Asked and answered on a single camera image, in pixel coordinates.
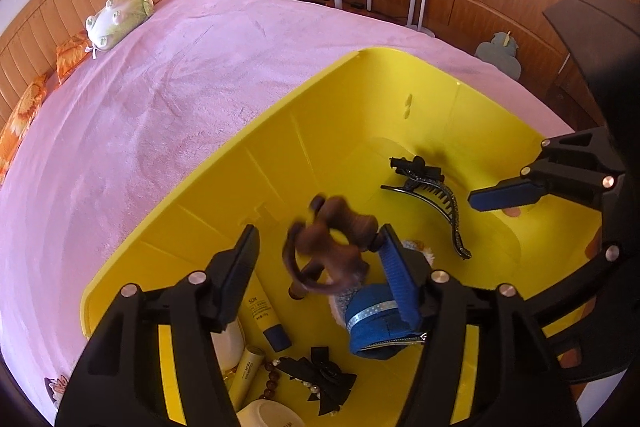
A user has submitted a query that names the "yellow tube with blue cap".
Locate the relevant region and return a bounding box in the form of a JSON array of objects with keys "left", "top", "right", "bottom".
[{"left": 239, "top": 292, "right": 293, "bottom": 350}]

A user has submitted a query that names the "black pearl bow hair clip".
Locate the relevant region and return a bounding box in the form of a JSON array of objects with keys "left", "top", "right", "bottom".
[{"left": 277, "top": 346, "right": 358, "bottom": 418}]

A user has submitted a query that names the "blue plush bunny hair clip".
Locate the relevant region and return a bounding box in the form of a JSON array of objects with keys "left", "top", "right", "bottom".
[{"left": 327, "top": 237, "right": 436, "bottom": 360}]

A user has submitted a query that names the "large orange floral pillow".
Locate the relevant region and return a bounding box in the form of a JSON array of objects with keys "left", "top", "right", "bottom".
[{"left": 0, "top": 74, "right": 51, "bottom": 185}]

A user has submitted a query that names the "brown hand grip exerciser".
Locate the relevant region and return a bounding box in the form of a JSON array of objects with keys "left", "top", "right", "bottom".
[{"left": 282, "top": 193, "right": 381, "bottom": 303}]

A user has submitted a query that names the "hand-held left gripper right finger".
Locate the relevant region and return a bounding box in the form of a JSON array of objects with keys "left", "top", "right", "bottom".
[{"left": 377, "top": 224, "right": 583, "bottom": 427}]

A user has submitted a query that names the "small orange floral pillow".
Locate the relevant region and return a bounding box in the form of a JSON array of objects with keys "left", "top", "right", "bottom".
[{"left": 55, "top": 32, "right": 96, "bottom": 84}]

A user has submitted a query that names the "silver tube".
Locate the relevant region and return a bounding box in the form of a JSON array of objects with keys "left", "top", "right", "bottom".
[{"left": 210, "top": 322, "right": 247, "bottom": 370}]

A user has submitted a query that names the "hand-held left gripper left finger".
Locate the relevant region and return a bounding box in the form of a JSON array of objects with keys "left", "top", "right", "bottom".
[{"left": 54, "top": 224, "right": 261, "bottom": 427}]

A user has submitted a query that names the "white jar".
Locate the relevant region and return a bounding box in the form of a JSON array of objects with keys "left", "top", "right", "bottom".
[{"left": 235, "top": 399, "right": 306, "bottom": 427}]

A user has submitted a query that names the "small yellow tube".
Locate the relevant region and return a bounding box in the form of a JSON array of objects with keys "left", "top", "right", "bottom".
[{"left": 227, "top": 344, "right": 266, "bottom": 410}]

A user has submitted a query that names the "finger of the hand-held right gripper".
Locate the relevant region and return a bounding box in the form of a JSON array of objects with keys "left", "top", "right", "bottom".
[
  {"left": 467, "top": 126, "right": 628, "bottom": 214},
  {"left": 525, "top": 207, "right": 640, "bottom": 383}
]

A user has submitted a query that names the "cabbage plush toy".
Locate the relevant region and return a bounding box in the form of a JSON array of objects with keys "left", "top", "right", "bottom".
[{"left": 84, "top": 0, "right": 156, "bottom": 52}]

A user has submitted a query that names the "black rhinestone hair clip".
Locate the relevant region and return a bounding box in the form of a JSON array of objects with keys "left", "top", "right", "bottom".
[{"left": 381, "top": 179, "right": 473, "bottom": 261}]

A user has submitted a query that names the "yellow plastic bin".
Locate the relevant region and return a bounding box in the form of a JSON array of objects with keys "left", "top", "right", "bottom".
[{"left": 80, "top": 48, "right": 608, "bottom": 427}]

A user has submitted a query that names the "dark red bead bracelet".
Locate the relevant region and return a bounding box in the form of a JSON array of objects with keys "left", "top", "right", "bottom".
[{"left": 262, "top": 358, "right": 283, "bottom": 403}]

